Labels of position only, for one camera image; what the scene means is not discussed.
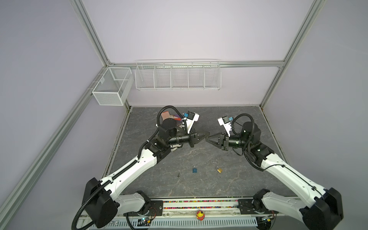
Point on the long white wire basket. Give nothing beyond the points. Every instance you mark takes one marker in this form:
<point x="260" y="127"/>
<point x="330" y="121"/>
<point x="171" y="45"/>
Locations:
<point x="178" y="74"/>

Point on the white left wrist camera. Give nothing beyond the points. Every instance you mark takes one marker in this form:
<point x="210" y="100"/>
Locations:
<point x="190" y="118"/>

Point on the red white work glove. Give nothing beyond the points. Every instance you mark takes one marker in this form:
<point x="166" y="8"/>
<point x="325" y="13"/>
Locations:
<point x="166" y="115"/>

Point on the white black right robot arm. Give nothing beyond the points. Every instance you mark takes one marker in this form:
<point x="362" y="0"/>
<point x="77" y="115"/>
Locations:
<point x="317" y="207"/>

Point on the small white mesh basket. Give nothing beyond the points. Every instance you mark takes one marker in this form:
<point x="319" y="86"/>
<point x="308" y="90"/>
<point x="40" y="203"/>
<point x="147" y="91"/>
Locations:
<point x="113" y="86"/>

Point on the red emergency stop button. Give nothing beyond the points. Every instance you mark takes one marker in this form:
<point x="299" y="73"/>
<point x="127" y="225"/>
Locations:
<point x="200" y="215"/>

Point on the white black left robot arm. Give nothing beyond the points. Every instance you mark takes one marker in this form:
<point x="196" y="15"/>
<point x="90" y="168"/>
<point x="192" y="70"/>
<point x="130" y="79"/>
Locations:
<point x="103" y="199"/>

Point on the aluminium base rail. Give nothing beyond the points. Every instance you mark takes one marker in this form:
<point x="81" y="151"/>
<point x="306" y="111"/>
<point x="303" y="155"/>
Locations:
<point x="180" y="213"/>

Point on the brass padlock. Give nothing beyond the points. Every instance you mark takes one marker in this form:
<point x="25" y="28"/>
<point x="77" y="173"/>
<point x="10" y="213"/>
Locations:
<point x="219" y="169"/>

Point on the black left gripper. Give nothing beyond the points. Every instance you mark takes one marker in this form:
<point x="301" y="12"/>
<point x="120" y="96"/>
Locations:
<point x="194" y="139"/>

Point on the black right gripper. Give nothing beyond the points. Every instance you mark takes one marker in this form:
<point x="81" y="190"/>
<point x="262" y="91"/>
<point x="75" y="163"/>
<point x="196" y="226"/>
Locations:
<point x="223" y="143"/>

